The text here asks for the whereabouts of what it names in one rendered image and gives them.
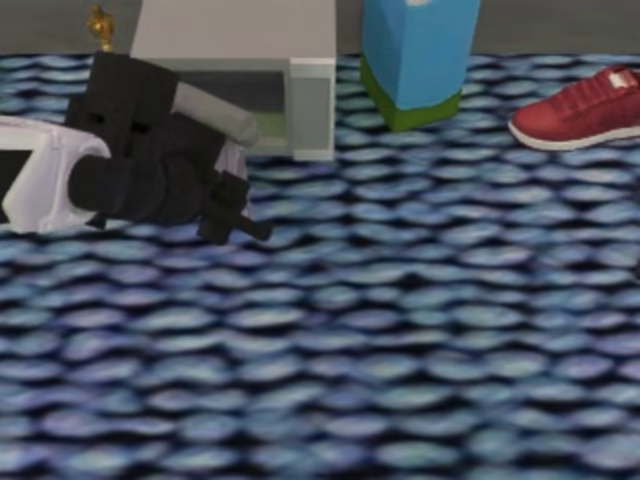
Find blue and green carton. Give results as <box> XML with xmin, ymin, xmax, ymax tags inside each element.
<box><xmin>360</xmin><ymin>0</ymin><xmax>482</xmax><ymax>133</ymax></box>

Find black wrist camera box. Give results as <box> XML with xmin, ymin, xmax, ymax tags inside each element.
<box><xmin>64</xmin><ymin>51</ymin><xmax>180</xmax><ymax>154</ymax></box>

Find grey microwave box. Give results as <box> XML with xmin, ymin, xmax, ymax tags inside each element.
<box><xmin>130</xmin><ymin>0</ymin><xmax>337</xmax><ymax>162</ymax></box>

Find grey cylindrical roll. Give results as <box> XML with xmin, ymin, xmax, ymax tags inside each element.
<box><xmin>173</xmin><ymin>81</ymin><xmax>260</xmax><ymax>149</ymax></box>

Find red sneaker with white sole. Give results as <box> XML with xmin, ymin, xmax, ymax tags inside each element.
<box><xmin>507</xmin><ymin>64</ymin><xmax>640</xmax><ymax>152</ymax></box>

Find small gold trophy figure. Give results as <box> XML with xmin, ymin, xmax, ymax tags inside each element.
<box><xmin>86</xmin><ymin>3</ymin><xmax>117</xmax><ymax>52</ymax></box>

